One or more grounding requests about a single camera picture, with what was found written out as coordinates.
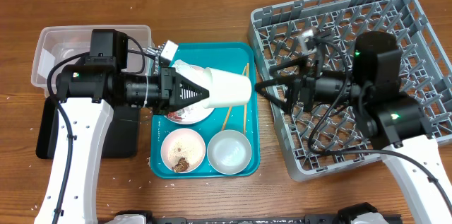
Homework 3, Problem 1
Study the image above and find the right wooden chopstick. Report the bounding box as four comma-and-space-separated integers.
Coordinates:
243, 63, 249, 135

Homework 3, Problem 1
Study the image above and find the black plastic tray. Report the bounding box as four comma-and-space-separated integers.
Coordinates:
35, 98, 141, 159

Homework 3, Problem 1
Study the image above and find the red snack wrapper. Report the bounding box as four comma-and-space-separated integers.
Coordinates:
167, 110, 188, 119

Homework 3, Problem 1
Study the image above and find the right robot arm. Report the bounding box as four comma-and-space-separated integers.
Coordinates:
255, 30, 451, 223

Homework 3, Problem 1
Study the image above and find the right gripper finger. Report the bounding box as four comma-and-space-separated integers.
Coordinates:
268, 57, 307, 76
254, 77, 293, 114

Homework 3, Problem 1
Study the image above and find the grey dishwasher rack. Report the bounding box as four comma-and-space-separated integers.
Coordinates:
249, 0, 451, 182

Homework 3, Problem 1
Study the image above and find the clear plastic bin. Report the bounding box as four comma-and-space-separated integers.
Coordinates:
31, 25, 155, 97

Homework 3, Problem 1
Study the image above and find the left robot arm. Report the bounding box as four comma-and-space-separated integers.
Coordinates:
35, 29, 209, 223

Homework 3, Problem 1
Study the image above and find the brown food scrap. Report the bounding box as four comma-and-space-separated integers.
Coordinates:
172, 158, 190, 173

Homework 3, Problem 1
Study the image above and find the left wooden chopstick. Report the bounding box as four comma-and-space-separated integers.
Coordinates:
221, 63, 249, 131

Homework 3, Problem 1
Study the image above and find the small pink bowl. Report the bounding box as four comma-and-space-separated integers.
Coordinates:
160, 128, 206, 174

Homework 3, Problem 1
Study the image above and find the grey metal bowl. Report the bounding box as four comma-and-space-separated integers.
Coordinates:
207, 130, 252, 175

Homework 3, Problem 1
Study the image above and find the large white plate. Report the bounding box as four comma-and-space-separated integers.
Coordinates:
166, 77, 214, 125

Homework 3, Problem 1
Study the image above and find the wooden chopstick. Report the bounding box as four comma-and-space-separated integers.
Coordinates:
243, 63, 249, 135
221, 63, 249, 131

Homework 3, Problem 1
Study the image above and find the white paper cup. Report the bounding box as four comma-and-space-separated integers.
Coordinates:
201, 68, 251, 108

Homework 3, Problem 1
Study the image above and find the crumpled white napkin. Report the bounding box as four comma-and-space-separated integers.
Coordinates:
172, 59, 204, 84

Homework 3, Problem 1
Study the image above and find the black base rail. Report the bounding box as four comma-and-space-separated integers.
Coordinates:
105, 202, 403, 224

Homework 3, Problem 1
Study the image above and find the teal serving tray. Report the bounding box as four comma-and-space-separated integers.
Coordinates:
150, 42, 260, 179

